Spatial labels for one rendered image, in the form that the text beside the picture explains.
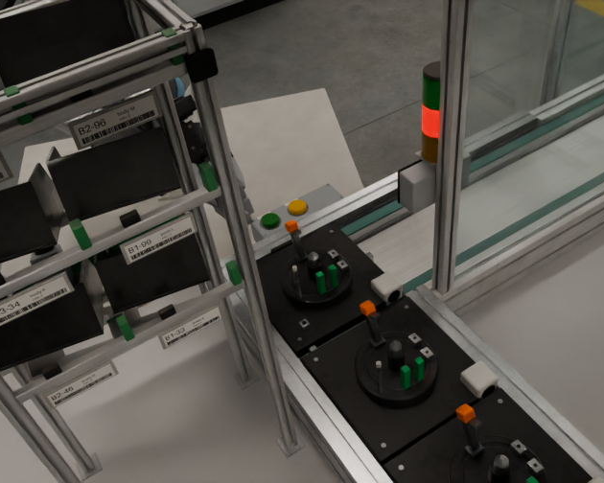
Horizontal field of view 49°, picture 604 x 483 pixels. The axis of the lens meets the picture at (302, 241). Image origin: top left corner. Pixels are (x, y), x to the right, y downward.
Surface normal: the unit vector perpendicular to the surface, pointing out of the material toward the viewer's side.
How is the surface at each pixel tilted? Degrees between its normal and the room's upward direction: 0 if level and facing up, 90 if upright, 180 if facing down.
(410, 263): 0
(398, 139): 0
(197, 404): 0
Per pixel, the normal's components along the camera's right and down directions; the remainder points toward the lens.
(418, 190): 0.52, 0.56
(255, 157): -0.11, -0.70
